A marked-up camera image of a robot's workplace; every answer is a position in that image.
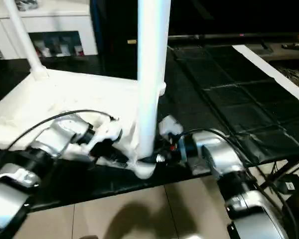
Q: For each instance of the white plastic children's table top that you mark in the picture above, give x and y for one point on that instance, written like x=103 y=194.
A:
x=65 y=99

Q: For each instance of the white plastic table leg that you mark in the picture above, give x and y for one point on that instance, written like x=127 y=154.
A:
x=152 y=74
x=22 y=40

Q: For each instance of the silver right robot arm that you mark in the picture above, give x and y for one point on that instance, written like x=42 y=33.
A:
x=229 y=164

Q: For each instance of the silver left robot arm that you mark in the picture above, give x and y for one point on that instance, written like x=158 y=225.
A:
x=30 y=169

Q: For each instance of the black work mat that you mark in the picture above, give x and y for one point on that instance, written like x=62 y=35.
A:
x=224 y=89

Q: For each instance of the small beige tag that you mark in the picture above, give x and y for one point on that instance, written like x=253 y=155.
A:
x=132 y=41

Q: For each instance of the red bottle in cabinet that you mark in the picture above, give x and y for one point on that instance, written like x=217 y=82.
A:
x=40 y=49

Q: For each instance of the black floor device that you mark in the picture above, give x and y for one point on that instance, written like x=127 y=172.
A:
x=289 y=185

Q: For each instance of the white flat board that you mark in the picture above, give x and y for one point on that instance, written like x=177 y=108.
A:
x=269 y=69

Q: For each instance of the black metal bar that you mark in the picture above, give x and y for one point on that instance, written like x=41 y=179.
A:
x=234 y=37

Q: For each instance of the white glass-door cabinet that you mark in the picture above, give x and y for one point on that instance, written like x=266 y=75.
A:
x=40 y=30

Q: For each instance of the dark object on cabinet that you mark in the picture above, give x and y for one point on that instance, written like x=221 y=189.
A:
x=26 y=4

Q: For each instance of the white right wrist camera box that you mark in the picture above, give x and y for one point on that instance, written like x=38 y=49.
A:
x=169 y=125

